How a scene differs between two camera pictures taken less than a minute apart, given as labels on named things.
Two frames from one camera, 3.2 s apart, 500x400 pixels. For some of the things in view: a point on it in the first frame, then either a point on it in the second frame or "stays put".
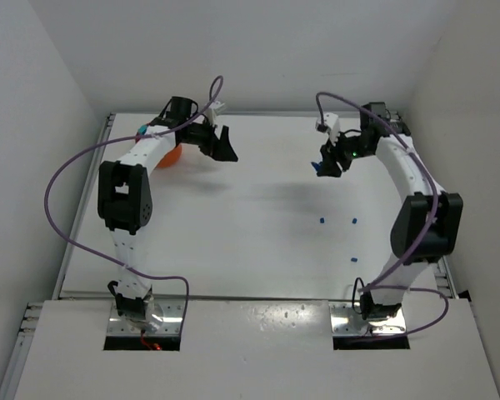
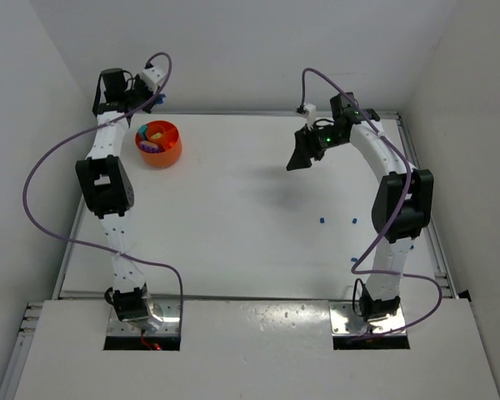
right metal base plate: [346, 322] stays put
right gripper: [331, 157] → [307, 142]
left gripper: [211, 142] → [141, 98]
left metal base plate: [172, 322] stays put
